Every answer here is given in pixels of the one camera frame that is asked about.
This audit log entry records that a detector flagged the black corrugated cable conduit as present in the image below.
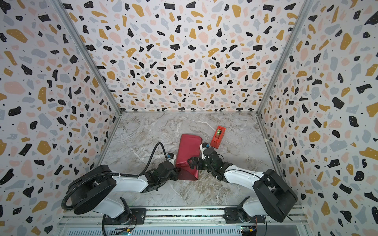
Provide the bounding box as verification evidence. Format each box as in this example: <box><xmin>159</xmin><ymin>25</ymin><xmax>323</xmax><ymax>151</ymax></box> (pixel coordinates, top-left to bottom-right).
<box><xmin>61</xmin><ymin>142</ymin><xmax>169</xmax><ymax>210</ymax></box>

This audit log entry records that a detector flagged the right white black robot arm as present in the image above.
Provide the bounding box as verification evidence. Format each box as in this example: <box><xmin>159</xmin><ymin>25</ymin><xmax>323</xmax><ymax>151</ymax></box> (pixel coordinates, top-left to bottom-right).
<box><xmin>188</xmin><ymin>147</ymin><xmax>298</xmax><ymax>223</ymax></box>

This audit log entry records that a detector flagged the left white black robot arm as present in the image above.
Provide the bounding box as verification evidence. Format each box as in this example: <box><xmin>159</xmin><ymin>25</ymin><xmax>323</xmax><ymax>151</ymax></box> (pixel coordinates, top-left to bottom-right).
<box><xmin>61</xmin><ymin>161</ymin><xmax>180</xmax><ymax>218</ymax></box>

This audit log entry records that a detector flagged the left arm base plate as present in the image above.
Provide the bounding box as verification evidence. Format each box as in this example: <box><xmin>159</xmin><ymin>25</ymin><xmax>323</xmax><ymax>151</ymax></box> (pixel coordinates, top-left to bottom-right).
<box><xmin>102</xmin><ymin>197</ymin><xmax>147</xmax><ymax>227</ymax></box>

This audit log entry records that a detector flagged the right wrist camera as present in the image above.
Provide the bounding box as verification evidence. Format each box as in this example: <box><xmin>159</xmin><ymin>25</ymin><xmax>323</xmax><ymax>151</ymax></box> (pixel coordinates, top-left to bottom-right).
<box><xmin>199</xmin><ymin>143</ymin><xmax>210</xmax><ymax>159</ymax></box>

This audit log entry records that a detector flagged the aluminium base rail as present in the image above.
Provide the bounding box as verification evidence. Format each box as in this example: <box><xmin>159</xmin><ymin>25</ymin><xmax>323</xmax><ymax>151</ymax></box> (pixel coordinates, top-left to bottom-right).
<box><xmin>56</xmin><ymin>205</ymin><xmax>312</xmax><ymax>236</ymax></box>

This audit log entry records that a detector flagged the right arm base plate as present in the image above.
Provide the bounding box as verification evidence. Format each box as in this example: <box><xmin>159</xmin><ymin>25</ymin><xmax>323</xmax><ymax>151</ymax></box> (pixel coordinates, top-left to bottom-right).
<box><xmin>222</xmin><ymin>197</ymin><xmax>266</xmax><ymax>224</ymax></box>

